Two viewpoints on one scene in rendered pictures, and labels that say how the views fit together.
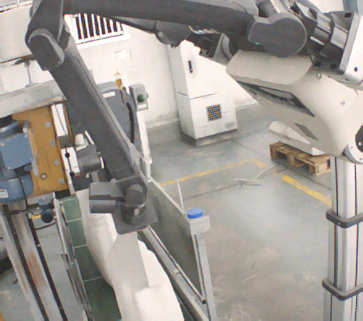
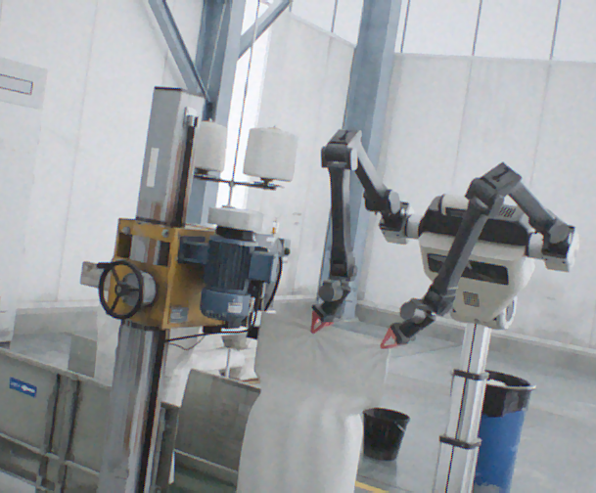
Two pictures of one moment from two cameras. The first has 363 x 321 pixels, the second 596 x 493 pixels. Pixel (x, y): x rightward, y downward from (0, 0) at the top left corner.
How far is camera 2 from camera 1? 2.39 m
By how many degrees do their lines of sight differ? 44
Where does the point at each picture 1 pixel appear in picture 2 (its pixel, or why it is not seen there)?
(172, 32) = (393, 204)
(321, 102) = (520, 275)
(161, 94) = not seen: outside the picture
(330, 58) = (560, 248)
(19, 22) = (292, 148)
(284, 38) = (559, 234)
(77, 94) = (475, 235)
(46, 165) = not seen: hidden behind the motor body
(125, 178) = (449, 295)
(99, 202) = (419, 311)
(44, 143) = not seen: hidden behind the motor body
